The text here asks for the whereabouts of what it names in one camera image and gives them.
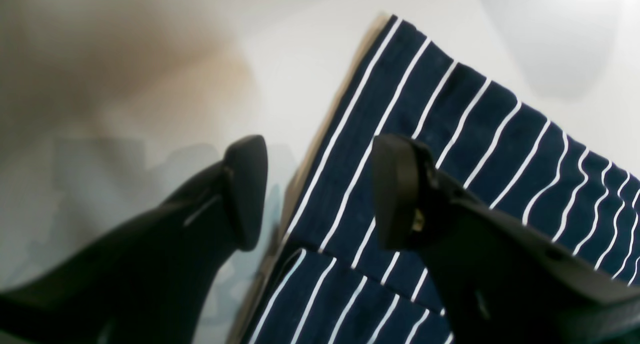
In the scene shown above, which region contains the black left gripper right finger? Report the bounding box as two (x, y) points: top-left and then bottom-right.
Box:
(371, 134), (640, 343)

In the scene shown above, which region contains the navy white striped t-shirt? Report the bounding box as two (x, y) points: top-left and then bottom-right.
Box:
(238, 16), (639, 343)

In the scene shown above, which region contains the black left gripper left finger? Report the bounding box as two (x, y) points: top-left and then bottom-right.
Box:
(0, 136), (269, 343)

